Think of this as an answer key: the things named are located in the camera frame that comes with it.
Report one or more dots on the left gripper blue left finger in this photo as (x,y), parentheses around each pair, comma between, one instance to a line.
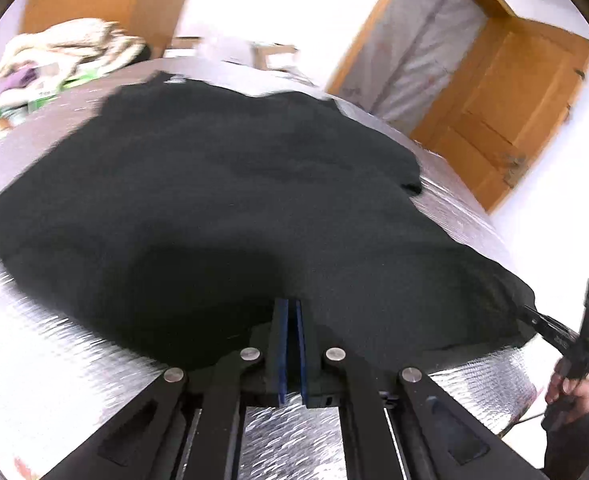
(277,355)

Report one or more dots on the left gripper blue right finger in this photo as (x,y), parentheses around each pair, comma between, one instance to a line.
(322,374)

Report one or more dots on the black garment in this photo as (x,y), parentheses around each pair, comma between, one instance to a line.
(171,221)

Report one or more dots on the person's right hand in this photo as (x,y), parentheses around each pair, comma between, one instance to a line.
(562,387)

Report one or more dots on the orange wooden door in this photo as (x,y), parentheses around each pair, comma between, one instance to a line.
(507,99)

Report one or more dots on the brown cardboard box with label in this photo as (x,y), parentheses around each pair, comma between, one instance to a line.
(273,57)

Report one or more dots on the translucent plastic door curtain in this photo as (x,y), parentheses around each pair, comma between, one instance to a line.
(409,58)

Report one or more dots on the beige floral blanket pile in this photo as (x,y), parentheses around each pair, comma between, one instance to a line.
(81,44)

